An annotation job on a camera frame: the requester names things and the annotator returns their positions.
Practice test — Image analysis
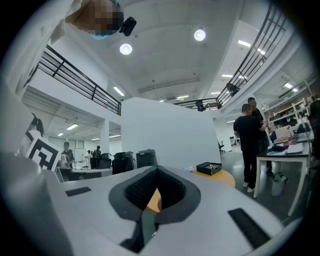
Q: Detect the white waste bin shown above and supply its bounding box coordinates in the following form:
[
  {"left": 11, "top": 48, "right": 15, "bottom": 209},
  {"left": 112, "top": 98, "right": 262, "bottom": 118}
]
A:
[{"left": 270, "top": 174, "right": 289, "bottom": 197}]

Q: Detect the white wall shelf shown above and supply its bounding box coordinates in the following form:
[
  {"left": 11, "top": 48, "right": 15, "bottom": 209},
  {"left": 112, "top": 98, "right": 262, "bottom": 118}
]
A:
[{"left": 264, "top": 96, "right": 314, "bottom": 137}]

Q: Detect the white curved partition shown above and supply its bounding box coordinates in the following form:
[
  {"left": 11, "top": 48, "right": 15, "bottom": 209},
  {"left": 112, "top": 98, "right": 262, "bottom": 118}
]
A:
[{"left": 120, "top": 96, "right": 222, "bottom": 173}]

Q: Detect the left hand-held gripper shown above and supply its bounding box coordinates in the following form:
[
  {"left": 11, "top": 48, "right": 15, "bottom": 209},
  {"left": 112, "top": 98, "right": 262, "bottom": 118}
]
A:
[{"left": 24, "top": 131, "right": 63, "bottom": 173}]

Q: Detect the person's blue face mask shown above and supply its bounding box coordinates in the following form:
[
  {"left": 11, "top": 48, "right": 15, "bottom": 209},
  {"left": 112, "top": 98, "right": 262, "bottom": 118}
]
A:
[{"left": 87, "top": 29, "right": 113, "bottom": 41}]

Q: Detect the black balcony railing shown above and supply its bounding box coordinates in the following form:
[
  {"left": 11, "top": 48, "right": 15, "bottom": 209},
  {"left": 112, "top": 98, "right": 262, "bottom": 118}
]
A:
[
  {"left": 215, "top": 3, "right": 289, "bottom": 109},
  {"left": 36, "top": 44, "right": 122, "bottom": 116}
]

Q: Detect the black head-worn camera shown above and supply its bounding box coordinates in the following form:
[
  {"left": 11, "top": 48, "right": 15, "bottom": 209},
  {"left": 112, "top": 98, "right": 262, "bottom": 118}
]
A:
[{"left": 118, "top": 16, "right": 138, "bottom": 37}]

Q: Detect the black hard case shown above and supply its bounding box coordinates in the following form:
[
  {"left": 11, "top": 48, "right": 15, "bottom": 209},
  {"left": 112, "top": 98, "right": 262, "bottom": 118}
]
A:
[
  {"left": 135, "top": 149, "right": 159, "bottom": 169},
  {"left": 111, "top": 151, "right": 137, "bottom": 175}
]

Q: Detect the large black office chair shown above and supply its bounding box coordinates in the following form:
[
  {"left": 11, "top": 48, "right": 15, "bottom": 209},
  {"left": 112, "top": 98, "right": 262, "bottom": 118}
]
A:
[{"left": 308, "top": 99, "right": 320, "bottom": 161}]

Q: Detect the white desk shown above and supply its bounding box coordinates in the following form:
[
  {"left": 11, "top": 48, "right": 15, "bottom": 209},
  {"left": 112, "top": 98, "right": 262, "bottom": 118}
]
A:
[{"left": 253, "top": 143, "right": 314, "bottom": 217}]

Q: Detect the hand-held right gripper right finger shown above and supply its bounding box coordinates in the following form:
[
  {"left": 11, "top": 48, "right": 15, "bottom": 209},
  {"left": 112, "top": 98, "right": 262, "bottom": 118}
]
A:
[{"left": 143, "top": 164, "right": 286, "bottom": 256}]

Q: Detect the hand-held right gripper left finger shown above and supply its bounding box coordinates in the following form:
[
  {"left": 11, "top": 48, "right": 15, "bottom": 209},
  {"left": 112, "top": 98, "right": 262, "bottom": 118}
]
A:
[{"left": 46, "top": 164, "right": 158, "bottom": 256}]

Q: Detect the round ceiling lamp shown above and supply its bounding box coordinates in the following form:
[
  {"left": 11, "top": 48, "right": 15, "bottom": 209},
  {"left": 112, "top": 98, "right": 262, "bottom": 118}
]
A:
[
  {"left": 119, "top": 42, "right": 133, "bottom": 56},
  {"left": 193, "top": 28, "right": 207, "bottom": 42}
]

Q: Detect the black open box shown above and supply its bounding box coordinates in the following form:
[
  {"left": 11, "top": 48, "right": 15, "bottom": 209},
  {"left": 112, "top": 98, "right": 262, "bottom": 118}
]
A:
[{"left": 196, "top": 161, "right": 223, "bottom": 177}]

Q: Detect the whiteboard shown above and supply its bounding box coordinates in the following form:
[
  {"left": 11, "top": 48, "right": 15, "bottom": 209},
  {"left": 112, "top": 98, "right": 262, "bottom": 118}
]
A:
[{"left": 73, "top": 147, "right": 87, "bottom": 164}]

